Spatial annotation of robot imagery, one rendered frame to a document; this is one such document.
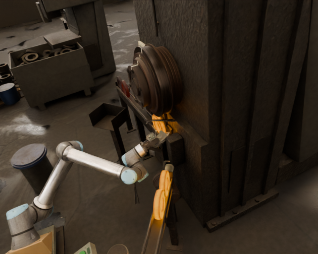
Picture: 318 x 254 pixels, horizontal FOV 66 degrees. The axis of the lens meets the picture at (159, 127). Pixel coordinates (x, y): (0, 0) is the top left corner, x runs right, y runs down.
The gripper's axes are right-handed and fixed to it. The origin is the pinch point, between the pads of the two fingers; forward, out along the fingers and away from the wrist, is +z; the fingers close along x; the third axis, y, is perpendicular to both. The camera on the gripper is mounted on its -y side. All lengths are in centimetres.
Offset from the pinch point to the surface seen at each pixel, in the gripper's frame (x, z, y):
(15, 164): 75, -124, 6
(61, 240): 10, -118, -38
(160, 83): -9.2, 9.7, 44.4
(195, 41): -25, 31, 63
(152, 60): 1, 14, 54
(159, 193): -48, -25, 13
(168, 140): -12.2, -3.3, 6.3
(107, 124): 59, -36, -4
